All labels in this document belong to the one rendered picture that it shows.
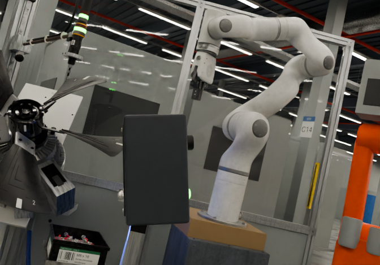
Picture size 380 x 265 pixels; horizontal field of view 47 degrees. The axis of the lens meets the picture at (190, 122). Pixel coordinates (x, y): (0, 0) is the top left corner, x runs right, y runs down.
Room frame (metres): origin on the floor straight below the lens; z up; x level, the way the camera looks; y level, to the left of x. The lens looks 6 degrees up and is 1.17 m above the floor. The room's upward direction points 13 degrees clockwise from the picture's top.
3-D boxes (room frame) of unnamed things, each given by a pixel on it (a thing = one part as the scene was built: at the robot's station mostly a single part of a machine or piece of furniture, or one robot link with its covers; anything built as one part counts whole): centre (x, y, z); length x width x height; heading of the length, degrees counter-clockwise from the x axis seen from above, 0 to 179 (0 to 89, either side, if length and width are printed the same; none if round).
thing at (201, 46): (1.58, 0.00, 1.60); 0.09 x 0.08 x 0.03; 149
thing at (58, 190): (1.59, 0.42, 0.98); 0.20 x 0.16 x 0.20; 4
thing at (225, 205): (1.68, -0.20, 1.09); 0.19 x 0.19 x 0.18
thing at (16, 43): (2.04, 0.86, 1.54); 0.10 x 0.07 x 0.08; 39
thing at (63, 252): (1.41, 0.26, 0.85); 0.22 x 0.17 x 0.07; 19
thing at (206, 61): (1.59, 0.00, 1.54); 0.10 x 0.07 x 0.11; 149
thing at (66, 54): (1.57, 0.47, 1.50); 0.09 x 0.07 x 0.10; 39
